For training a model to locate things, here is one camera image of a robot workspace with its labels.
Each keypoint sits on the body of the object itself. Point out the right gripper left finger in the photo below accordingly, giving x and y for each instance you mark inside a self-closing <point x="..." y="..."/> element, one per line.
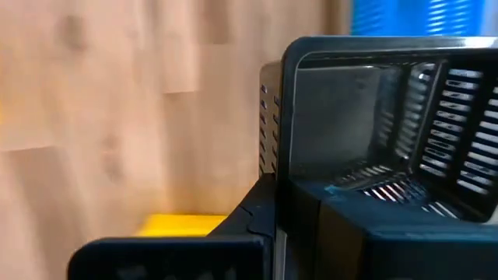
<point x="175" y="260"/>

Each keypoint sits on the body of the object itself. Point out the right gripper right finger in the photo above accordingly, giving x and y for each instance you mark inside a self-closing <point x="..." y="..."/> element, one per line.
<point x="389" y="253"/>

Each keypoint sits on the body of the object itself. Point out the yellow plastic basket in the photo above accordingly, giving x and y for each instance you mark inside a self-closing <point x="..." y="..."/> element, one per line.
<point x="179" y="225"/>

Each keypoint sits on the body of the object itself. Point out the black plastic basket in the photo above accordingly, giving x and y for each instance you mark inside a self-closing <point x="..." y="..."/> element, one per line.
<point x="334" y="116"/>

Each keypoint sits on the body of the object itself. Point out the blue plastic basket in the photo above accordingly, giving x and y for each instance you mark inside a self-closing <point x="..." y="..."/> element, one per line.
<point x="389" y="17"/>

